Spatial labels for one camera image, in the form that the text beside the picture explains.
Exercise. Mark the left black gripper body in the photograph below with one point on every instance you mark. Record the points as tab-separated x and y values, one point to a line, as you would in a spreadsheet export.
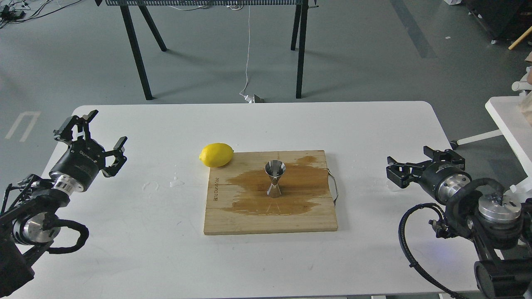
82	161

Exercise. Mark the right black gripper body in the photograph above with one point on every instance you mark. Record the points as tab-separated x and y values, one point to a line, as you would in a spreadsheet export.
442	180

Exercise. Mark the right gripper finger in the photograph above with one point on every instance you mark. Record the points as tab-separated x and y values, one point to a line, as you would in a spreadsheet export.
447	155
402	174

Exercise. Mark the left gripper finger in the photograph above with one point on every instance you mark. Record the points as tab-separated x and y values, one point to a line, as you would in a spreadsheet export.
75	131
119	161

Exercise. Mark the steel double jigger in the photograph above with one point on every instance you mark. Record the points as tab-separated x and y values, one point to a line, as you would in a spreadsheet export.
275	169

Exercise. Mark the small clear glass cup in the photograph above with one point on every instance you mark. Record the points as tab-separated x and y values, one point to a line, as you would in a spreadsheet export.
391	186

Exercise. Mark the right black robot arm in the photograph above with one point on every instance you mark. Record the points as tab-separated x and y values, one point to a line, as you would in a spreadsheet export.
476	210

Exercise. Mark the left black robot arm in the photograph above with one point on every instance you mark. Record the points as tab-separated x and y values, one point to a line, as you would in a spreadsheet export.
29	224

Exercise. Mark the white side table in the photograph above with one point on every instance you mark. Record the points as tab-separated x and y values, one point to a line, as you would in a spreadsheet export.
515	128

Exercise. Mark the yellow lemon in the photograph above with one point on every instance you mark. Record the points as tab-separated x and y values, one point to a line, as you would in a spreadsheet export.
216	155

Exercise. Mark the wooden cutting board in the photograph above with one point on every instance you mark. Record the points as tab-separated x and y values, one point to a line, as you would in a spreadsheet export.
237	200

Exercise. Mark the wooden stick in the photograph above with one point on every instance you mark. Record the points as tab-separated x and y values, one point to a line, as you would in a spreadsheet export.
521	38

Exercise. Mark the black frame background table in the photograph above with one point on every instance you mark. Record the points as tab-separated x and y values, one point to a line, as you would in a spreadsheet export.
298	36

